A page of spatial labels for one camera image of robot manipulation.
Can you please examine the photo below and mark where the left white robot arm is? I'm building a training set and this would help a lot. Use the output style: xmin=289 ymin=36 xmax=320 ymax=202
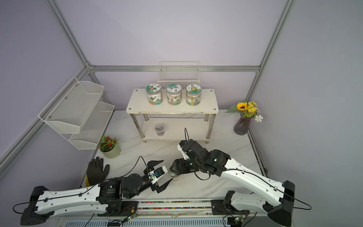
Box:
xmin=20 ymin=160 xmax=169 ymax=226

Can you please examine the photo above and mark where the small red flower pot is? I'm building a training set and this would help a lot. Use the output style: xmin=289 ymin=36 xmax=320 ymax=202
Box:
xmin=99 ymin=136 xmax=121 ymax=159

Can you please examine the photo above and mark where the seed jar purple flower lid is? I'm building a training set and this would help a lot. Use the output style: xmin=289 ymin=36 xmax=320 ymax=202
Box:
xmin=166 ymin=84 xmax=182 ymax=106

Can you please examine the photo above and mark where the small clear jar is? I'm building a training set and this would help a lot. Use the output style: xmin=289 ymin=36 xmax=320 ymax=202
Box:
xmin=155 ymin=124 xmax=164 ymax=136
xmin=168 ymin=169 xmax=180 ymax=181

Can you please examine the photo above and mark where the seed jar green plant lid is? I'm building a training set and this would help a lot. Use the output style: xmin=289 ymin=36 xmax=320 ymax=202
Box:
xmin=146 ymin=83 xmax=163 ymax=105

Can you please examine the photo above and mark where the white two-tier shelf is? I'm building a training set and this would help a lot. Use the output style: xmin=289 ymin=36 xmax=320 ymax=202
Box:
xmin=126 ymin=89 xmax=219 ymax=144

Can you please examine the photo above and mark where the sunflower bouquet in dark vase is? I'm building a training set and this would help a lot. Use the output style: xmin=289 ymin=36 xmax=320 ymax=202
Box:
xmin=226 ymin=100 xmax=263 ymax=135

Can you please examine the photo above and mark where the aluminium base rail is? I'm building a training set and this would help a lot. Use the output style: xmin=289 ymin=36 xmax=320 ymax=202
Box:
xmin=53 ymin=199 xmax=278 ymax=227

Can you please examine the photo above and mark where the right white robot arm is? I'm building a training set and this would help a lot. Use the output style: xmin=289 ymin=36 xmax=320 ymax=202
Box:
xmin=169 ymin=149 xmax=296 ymax=227

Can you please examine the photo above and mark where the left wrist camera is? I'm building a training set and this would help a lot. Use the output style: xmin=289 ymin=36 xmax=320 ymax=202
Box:
xmin=149 ymin=166 xmax=168 ymax=185

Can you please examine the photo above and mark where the black rubber glove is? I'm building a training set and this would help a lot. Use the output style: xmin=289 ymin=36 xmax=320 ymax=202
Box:
xmin=86 ymin=157 xmax=110 ymax=187

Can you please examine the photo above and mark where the white wire basket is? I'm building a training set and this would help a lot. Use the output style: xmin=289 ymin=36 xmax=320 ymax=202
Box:
xmin=157 ymin=61 xmax=200 ymax=89

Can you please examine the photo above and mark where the seed jar sunflower lid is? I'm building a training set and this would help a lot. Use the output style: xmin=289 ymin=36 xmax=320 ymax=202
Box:
xmin=186 ymin=84 xmax=202 ymax=106

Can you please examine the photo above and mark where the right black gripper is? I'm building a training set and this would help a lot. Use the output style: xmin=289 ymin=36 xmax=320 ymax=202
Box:
xmin=171 ymin=157 xmax=204 ymax=176

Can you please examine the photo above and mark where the white mesh wall rack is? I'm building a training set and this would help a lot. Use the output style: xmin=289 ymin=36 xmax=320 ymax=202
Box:
xmin=38 ymin=77 xmax=114 ymax=150

